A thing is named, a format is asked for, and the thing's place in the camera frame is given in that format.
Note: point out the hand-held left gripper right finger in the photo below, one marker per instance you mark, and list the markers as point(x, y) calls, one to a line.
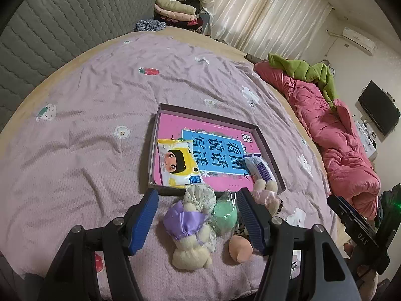
point(250, 222)

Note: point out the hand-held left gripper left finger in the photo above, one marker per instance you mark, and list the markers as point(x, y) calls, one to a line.
point(143, 222)

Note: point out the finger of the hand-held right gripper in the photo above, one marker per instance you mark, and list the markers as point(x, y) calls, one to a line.
point(360, 235)

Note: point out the green tissue packet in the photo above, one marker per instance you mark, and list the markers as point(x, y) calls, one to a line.
point(224, 218)

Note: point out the peach makeup sponge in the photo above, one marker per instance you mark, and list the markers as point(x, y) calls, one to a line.
point(239, 249)

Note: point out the purple dress plush bear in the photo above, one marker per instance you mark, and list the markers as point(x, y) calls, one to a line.
point(184, 222)

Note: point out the floral cloth plush toy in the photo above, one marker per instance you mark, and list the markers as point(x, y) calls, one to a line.
point(200, 194)

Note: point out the shallow purple box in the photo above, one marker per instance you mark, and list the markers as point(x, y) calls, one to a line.
point(203, 115)

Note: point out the pink dress plush bear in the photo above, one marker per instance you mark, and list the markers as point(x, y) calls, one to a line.
point(264, 197)

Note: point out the white purple tissue packet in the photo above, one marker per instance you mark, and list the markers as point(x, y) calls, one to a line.
point(260, 167)

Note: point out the yellow white snack packet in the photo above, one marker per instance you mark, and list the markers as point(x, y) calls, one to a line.
point(178, 163)

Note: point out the white side table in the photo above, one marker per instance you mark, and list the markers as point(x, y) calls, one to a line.
point(366, 138)

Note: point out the pink book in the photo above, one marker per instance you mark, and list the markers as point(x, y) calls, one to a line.
point(175, 128)

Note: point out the pink quilt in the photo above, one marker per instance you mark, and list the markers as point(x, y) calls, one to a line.
point(329, 131)

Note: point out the black television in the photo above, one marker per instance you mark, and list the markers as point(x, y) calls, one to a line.
point(376, 109)

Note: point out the pink printed bedsheet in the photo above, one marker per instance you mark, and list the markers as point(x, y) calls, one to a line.
point(94, 116)

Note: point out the green blanket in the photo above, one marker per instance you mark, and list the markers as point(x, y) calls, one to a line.
point(300, 69)

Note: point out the white air conditioner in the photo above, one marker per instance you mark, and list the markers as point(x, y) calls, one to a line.
point(357, 37)

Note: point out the blue knitted cloth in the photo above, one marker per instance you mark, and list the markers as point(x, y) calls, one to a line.
point(148, 25)

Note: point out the dark patterned garment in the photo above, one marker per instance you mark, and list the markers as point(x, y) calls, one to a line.
point(191, 25)

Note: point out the pink folded garment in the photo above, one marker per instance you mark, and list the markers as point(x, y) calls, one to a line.
point(178, 16)

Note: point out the cream curtain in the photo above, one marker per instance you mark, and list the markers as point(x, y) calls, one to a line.
point(266, 12)

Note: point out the grey quilted headboard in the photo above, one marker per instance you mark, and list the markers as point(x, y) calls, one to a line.
point(62, 22)

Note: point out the cream folded garment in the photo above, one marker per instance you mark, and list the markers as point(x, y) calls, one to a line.
point(174, 4)

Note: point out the black garment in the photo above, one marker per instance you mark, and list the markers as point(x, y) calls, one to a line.
point(194, 3)

